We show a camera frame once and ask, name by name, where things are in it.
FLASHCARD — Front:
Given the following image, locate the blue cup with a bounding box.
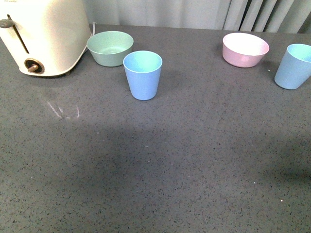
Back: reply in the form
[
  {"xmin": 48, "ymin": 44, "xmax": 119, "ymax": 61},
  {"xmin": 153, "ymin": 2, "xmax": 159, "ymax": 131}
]
[
  {"xmin": 123, "ymin": 50, "xmax": 163, "ymax": 100},
  {"xmin": 275, "ymin": 44, "xmax": 311, "ymax": 90}
]

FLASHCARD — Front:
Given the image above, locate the green bowl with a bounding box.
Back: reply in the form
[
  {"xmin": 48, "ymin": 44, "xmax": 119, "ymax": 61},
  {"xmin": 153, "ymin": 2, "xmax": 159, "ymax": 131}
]
[{"xmin": 87, "ymin": 31, "xmax": 134, "ymax": 67}]

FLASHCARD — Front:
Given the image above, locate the pink bowl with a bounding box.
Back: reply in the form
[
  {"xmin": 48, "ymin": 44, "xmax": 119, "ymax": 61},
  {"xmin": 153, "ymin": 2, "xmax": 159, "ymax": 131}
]
[{"xmin": 222, "ymin": 33, "xmax": 270, "ymax": 68}]

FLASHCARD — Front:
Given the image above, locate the white toaster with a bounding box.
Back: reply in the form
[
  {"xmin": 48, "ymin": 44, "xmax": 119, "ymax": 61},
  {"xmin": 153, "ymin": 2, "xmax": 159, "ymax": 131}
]
[{"xmin": 0, "ymin": 0, "xmax": 91, "ymax": 77}]

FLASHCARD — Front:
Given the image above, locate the grey curtain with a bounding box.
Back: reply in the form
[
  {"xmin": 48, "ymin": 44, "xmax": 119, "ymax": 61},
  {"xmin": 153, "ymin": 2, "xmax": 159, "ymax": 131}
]
[{"xmin": 84, "ymin": 0, "xmax": 311, "ymax": 33}]

